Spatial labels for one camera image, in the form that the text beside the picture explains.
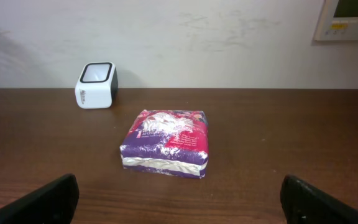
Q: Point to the white barcode scanner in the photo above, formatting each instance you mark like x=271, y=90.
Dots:
x=97, y=86

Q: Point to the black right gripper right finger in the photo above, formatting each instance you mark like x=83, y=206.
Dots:
x=303, y=203

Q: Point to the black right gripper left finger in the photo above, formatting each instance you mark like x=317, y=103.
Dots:
x=53, y=203

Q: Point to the beige wall control panel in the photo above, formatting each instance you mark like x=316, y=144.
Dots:
x=338, y=21

